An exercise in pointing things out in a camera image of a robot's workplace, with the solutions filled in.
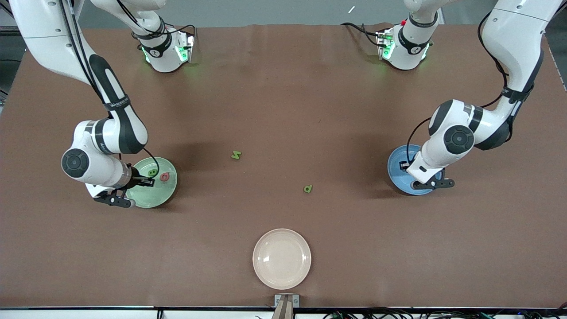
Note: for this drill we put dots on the green letter N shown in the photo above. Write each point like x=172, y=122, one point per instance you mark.
x=236, y=155

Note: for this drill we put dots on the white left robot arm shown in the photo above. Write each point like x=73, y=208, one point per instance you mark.
x=514, y=40

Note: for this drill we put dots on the brown table mat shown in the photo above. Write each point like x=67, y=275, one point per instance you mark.
x=283, y=88

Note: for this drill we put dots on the beige plate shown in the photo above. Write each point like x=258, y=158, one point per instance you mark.
x=281, y=259

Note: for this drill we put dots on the grey metal bracket plate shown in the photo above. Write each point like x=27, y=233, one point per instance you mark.
x=278, y=302

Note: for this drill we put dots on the red letter Q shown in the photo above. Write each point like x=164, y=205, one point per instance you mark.
x=161, y=177

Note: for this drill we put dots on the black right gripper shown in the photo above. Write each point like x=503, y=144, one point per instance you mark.
x=136, y=179

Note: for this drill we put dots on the blue plate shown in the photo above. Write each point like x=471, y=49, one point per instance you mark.
x=395, y=170

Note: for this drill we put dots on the aluminium camera post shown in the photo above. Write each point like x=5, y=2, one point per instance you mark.
x=283, y=312

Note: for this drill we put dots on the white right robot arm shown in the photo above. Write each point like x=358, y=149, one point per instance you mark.
x=44, y=40

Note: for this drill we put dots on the green plate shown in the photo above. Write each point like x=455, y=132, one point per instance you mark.
x=164, y=195

